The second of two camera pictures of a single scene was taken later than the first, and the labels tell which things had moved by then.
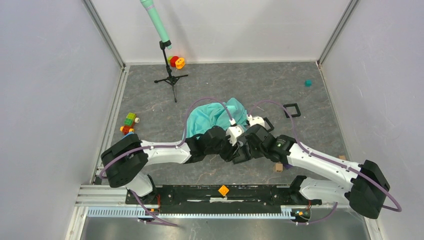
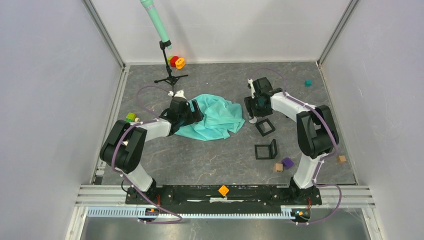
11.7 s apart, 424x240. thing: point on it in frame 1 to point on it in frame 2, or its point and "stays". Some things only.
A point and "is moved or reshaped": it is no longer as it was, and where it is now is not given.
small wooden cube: (279, 167) stays
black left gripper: (232, 151) to (194, 116)
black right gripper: (253, 154) to (250, 102)
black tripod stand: (171, 79) stays
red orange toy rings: (175, 61) stays
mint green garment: (203, 116) is moved or reshaped
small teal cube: (308, 83) stays
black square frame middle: (269, 124) stays
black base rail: (219, 196) stays
